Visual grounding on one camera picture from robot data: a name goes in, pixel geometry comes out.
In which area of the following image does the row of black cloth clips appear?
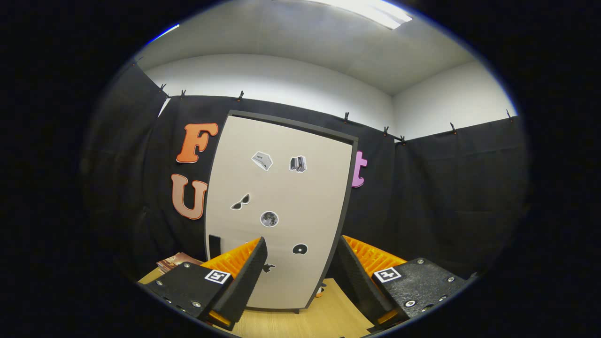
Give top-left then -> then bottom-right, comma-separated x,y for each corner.
160,84 -> 513,144

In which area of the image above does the beige shoe cabinet door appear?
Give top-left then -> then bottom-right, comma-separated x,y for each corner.
205,115 -> 354,310

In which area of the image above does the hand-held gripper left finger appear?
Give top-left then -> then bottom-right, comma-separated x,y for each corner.
141,236 -> 268,331

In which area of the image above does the ceiling light panel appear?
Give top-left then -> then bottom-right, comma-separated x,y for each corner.
305,0 -> 414,30

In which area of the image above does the grey shoe cabinet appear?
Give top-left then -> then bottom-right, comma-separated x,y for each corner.
203,109 -> 360,314

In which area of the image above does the black backdrop cloth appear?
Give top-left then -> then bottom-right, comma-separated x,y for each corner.
82,61 -> 531,292

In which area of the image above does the brown cover book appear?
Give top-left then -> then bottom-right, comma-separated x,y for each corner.
156,252 -> 203,274

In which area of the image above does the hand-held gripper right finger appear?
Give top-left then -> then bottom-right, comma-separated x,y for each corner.
337,235 -> 468,329

